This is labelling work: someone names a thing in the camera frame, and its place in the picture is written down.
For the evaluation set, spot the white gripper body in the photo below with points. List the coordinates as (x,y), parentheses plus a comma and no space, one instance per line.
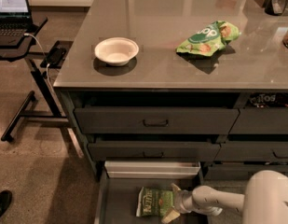
(180,200)

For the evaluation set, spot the green jalapeno chip bag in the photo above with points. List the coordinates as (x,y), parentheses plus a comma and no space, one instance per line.
(153,202)

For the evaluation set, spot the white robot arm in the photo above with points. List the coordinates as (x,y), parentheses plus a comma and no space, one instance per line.
(265,200)

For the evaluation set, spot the bottom right drawer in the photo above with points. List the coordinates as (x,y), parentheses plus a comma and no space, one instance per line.
(239,172)

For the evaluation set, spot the open bottom left drawer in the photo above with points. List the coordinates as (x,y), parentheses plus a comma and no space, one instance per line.
(121,182)

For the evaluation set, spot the middle left drawer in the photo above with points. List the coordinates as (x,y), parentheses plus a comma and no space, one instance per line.
(197,151)

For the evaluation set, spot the middle right drawer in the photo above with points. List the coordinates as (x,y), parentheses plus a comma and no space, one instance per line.
(253,151)

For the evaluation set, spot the top left drawer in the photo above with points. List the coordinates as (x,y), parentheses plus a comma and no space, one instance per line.
(155,120)

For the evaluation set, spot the top right drawer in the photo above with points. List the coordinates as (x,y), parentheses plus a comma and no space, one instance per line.
(261,121)

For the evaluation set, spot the dark chip bag in drawer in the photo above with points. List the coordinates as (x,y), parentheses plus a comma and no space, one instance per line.
(262,100)

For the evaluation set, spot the grey kitchen island counter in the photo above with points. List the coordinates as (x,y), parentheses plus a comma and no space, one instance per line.
(257,60)

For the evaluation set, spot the green popcorn snack bag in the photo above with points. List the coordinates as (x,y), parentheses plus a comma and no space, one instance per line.
(216,36)

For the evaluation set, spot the white paper bowl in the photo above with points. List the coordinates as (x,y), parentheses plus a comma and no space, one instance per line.
(116,51)

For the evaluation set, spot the black shoe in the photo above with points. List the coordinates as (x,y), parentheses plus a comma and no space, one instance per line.
(5,201)

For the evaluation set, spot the black smartphone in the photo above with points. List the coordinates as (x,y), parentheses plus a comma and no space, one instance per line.
(55,56)

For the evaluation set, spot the black laptop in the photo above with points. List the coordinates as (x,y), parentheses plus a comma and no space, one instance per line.
(15,21)

